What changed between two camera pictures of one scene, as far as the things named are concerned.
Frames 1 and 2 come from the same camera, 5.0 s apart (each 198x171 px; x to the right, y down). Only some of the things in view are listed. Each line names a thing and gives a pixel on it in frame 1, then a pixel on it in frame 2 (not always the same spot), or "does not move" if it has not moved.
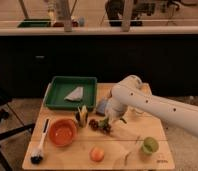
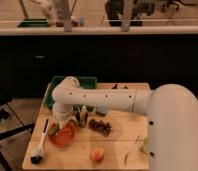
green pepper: [103, 123] → [53, 129]
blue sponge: [102, 106] does not move
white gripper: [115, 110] → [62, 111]
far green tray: [35, 23] does not move
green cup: [149, 146] does not move
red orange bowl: [62, 132] does not move
